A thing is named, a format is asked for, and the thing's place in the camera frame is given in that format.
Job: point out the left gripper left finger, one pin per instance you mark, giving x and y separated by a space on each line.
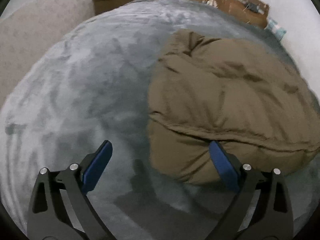
47 215

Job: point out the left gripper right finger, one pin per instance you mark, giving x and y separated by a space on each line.
261 208

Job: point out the brown puffer jacket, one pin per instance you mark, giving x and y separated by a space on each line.
233 92

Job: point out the grey-green bed blanket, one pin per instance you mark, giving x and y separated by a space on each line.
92 86

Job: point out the dark device on headboard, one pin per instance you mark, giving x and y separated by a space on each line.
252 7

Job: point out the brown wooden nightstand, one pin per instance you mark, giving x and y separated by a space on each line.
101 6

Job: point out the striped pillow by wall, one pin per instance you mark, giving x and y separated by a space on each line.
277 30

